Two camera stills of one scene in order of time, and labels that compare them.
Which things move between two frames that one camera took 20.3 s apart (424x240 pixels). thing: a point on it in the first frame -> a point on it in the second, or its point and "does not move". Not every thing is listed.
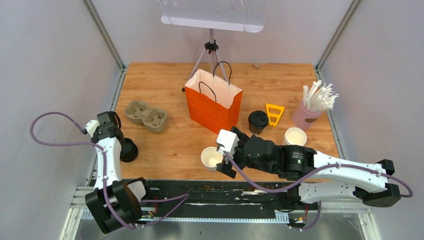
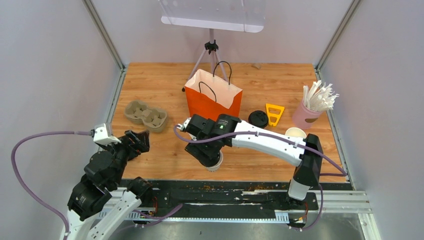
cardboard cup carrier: (153, 119) does not move
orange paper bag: (214, 103) does not move
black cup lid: (258, 118) does not move
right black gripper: (226, 168) -> (194, 148)
